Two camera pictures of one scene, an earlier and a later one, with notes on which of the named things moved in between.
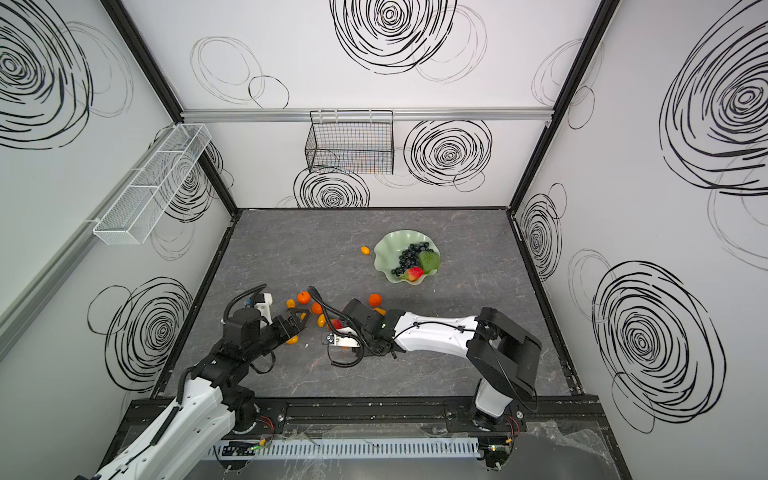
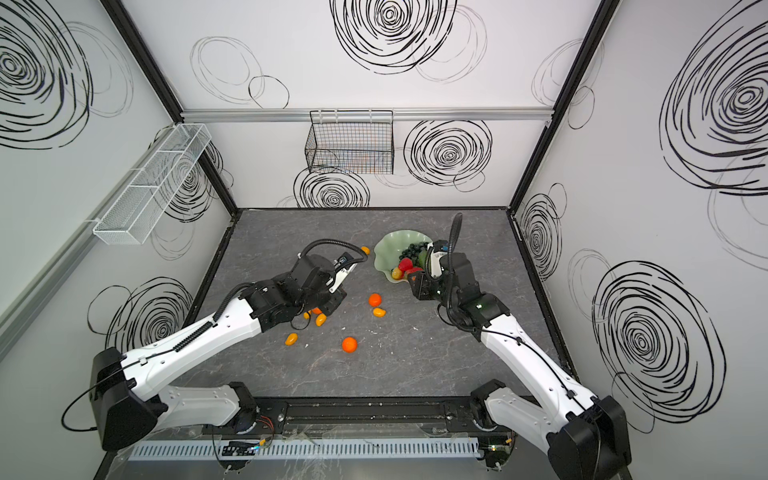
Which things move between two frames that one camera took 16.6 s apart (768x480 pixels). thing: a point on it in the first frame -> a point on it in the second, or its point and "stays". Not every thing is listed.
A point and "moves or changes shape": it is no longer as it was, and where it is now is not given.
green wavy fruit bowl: [390, 246] stays
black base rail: [406, 418] stays
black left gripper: [287, 325] -> [330, 297]
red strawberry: [413, 273] moves or changes shape
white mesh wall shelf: [142, 202] stays
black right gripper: [352, 315] -> [424, 284]
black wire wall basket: [351, 142] stays
